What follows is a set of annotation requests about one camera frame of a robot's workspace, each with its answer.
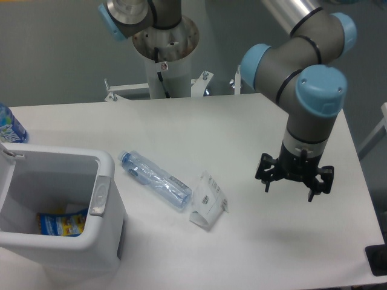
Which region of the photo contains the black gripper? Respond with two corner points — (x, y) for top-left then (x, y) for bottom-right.
(255, 143), (334, 202)

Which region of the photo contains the white push-lid trash can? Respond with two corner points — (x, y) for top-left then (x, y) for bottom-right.
(1, 143), (128, 271)

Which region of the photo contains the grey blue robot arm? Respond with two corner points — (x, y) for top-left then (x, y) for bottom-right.
(98, 1), (357, 198)

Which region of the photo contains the black table corner device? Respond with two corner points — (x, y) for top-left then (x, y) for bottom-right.
(365, 244), (386, 277)

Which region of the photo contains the clear blue plastic bottle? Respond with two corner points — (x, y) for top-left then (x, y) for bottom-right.
(117, 150), (192, 211)

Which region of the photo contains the blue yellow snack wrapper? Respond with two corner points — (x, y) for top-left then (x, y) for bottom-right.
(36, 208), (88, 237)

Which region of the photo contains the blue labelled water bottle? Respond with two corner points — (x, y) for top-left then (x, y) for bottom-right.
(1, 103), (29, 143)

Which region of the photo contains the white frame at right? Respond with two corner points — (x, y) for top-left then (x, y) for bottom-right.
(357, 103), (386, 160)

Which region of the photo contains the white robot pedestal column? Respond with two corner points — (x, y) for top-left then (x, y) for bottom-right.
(132, 16), (200, 84)

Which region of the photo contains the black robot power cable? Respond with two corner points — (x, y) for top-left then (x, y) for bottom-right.
(154, 47), (171, 99)

